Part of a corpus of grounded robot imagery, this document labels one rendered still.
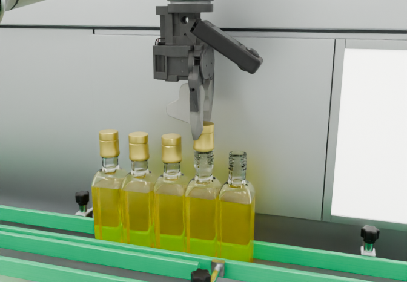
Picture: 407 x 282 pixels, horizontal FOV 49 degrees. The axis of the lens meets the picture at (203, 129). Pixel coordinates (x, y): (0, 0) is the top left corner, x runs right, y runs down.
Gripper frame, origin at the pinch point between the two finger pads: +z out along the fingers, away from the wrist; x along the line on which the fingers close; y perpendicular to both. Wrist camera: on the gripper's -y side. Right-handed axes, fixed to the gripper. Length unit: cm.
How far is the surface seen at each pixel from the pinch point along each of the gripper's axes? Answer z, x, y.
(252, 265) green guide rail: 21.3, 4.2, -9.6
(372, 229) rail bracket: 16.7, -5.1, -28.2
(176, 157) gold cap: 5.0, 1.1, 4.4
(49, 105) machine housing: 1.5, -14.6, 39.6
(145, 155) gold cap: 5.1, 1.2, 10.0
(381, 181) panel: 10.7, -12.3, -29.7
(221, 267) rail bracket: 21.8, 5.3, -4.6
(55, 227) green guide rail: 24.2, -2.8, 32.5
